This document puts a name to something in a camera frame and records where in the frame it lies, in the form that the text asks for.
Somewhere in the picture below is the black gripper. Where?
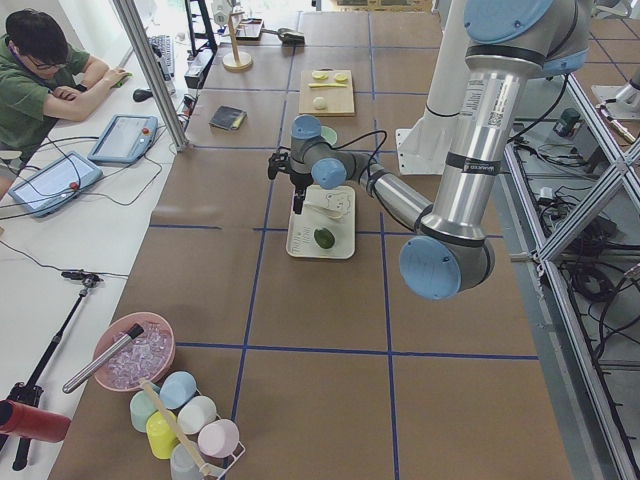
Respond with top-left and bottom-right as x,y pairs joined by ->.
292,172 -> 309,215

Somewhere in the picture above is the white ceramic spoon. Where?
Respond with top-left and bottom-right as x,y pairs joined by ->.
304,201 -> 346,220

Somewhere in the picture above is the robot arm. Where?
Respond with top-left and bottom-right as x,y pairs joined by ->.
283,1 -> 592,300

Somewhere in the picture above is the light green bowl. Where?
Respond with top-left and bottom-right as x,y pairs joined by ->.
321,125 -> 338,146

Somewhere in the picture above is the pink bowl with ice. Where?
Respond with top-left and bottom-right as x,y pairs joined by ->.
94,312 -> 176,392

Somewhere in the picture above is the cream bear tray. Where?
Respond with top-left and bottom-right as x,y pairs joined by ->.
286,185 -> 356,260

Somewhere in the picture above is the green avocado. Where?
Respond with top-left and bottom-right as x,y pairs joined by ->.
313,228 -> 336,250

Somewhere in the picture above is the grey folded cloth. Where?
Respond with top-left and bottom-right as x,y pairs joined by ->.
209,105 -> 247,131

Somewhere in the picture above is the wooden cutting board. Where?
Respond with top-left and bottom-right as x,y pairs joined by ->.
298,70 -> 355,117

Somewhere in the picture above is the yellow plastic knife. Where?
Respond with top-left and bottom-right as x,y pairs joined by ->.
307,82 -> 348,89

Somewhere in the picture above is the wooden mug tree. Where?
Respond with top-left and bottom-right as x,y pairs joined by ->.
222,13 -> 253,73

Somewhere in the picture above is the metal scoop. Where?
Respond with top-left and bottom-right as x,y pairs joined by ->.
261,28 -> 305,46

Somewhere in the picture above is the far teach pendant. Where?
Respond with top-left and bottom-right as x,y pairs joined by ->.
87,114 -> 159,165

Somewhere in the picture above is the teach pendant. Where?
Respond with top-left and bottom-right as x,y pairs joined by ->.
9,151 -> 103,217
87,114 -> 159,165

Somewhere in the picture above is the black computer mouse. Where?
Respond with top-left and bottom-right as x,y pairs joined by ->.
132,89 -> 153,103

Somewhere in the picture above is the steel black-tipped rod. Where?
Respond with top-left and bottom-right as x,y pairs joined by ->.
62,323 -> 144,394

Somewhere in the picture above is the keyboard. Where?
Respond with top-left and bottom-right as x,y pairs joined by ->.
148,35 -> 175,95

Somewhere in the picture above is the blue cup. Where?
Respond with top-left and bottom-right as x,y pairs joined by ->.
159,371 -> 197,410

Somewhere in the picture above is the white cup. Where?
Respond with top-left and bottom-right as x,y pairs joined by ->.
177,395 -> 217,435

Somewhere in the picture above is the near teach pendant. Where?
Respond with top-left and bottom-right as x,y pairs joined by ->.
9,151 -> 103,217

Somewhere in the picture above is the pink cup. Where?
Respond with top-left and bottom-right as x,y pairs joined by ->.
197,419 -> 240,458

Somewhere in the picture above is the green cup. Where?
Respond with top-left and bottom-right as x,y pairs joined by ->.
129,390 -> 157,433

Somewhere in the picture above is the yellow cup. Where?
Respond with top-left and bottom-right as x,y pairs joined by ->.
145,411 -> 179,460

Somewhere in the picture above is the person in green shirt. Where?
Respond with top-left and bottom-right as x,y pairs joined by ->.
1,9 -> 128,193

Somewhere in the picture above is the grey cup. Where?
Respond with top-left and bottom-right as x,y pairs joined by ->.
170,444 -> 204,480

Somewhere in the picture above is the black tripod stick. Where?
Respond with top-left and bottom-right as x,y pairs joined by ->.
6,270 -> 103,471

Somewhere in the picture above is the red bottle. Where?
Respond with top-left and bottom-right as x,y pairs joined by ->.
1,400 -> 71,443

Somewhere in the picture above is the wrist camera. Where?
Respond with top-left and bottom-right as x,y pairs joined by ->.
267,151 -> 291,181

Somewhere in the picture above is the aluminium frame post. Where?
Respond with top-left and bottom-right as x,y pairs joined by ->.
113,0 -> 188,152

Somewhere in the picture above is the wooden cup rack handle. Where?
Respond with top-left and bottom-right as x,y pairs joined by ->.
139,379 -> 213,478

